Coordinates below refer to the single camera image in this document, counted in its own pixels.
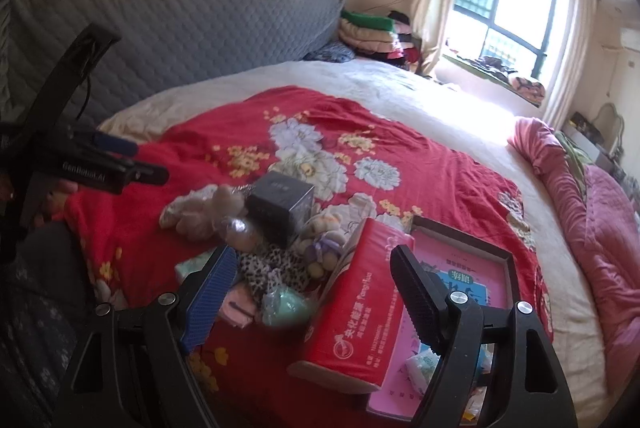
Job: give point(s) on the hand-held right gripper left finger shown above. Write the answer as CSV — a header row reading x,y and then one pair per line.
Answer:
x,y
207,303

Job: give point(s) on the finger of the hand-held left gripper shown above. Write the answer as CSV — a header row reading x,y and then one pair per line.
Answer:
x,y
145,175
117,143

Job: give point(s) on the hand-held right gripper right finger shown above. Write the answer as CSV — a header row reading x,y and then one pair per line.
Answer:
x,y
417,303

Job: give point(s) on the red and white tissue pack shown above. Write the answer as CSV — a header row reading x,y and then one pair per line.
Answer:
x,y
360,308

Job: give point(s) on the white teddy bear purple bow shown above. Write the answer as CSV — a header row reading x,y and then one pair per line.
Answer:
x,y
325,243

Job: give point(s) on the person's left hand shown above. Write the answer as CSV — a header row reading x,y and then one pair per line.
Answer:
x,y
64,186

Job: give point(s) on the pink folded cloth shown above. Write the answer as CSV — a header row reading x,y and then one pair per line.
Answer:
x,y
237,310

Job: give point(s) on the light green tissue packet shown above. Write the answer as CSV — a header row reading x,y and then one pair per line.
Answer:
x,y
192,265

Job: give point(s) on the pink printed booklet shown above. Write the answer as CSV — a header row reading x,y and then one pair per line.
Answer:
x,y
450,253

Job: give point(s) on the small white tissue packet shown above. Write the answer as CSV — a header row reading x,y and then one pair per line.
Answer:
x,y
420,365

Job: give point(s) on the red floral blanket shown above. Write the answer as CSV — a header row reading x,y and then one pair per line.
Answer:
x,y
200,143

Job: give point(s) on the cream plush toy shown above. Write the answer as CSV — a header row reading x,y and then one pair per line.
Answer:
x,y
200,213

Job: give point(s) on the leopard print cloth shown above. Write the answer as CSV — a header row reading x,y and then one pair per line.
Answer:
x,y
277,270

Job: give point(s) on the plush toy in clear bag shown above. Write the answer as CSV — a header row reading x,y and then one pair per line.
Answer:
x,y
242,233

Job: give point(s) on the mint green sponge in bag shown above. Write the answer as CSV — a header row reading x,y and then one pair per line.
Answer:
x,y
287,308

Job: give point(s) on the black square box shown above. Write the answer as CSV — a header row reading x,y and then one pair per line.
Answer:
x,y
280,203

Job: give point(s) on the grey quilted headboard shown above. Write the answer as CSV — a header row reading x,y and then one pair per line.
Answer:
x,y
175,8

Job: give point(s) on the pink quilt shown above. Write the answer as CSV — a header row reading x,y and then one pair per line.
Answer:
x,y
600,218

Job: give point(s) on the dark blue patterned cloth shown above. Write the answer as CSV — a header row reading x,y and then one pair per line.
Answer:
x,y
330,52

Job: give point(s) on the floral cushion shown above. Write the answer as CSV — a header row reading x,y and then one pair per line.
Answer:
x,y
527,89

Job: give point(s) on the clothes on windowsill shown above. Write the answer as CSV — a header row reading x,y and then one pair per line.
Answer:
x,y
480,63

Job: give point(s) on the vanity mirror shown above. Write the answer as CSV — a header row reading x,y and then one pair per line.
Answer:
x,y
610,128

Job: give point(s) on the pile of folded clothes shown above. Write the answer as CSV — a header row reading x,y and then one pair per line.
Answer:
x,y
375,38

